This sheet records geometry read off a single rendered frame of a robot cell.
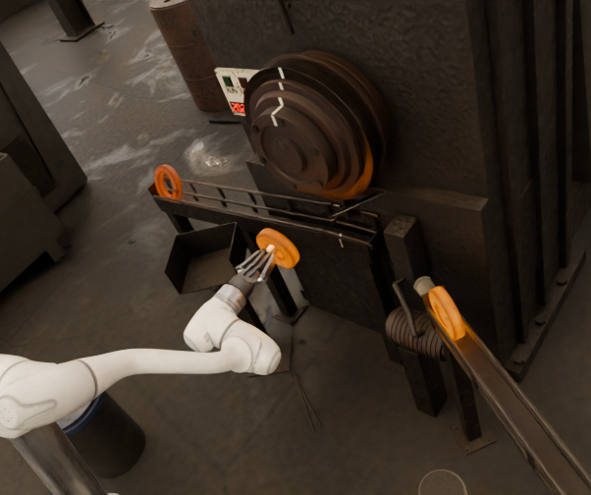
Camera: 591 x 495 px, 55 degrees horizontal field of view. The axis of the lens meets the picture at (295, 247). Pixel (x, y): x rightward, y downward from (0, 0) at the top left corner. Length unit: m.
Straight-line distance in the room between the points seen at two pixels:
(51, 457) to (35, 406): 0.29
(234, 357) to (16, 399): 0.55
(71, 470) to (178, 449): 1.05
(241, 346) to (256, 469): 0.90
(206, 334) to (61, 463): 0.48
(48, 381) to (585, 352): 1.87
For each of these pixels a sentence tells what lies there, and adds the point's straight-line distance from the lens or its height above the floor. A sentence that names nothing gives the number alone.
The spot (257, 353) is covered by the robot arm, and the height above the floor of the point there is 0.82.
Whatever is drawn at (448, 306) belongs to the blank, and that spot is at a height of 0.77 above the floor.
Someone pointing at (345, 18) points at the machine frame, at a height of 1.41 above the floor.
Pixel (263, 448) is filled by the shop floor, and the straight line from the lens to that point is 2.40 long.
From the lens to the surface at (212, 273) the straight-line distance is 2.22.
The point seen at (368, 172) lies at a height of 1.03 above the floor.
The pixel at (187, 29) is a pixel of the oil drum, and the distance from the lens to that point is 4.49.
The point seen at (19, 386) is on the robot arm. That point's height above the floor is 1.22.
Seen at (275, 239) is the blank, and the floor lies 0.89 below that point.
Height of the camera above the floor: 1.97
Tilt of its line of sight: 40 degrees down
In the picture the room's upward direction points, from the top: 24 degrees counter-clockwise
